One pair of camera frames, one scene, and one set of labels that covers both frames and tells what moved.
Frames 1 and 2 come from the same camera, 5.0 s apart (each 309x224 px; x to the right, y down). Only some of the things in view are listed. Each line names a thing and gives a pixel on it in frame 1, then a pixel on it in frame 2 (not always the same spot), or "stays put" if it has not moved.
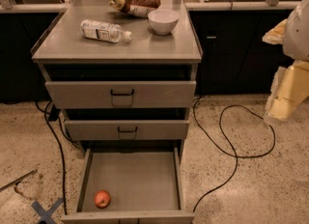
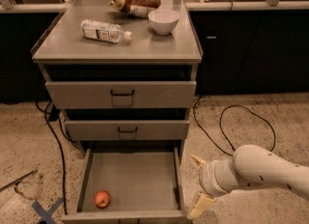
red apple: [102, 199] stays put
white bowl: [163, 20] stays put
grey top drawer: [124, 94] stays put
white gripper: [298, 38] -> [206, 179]
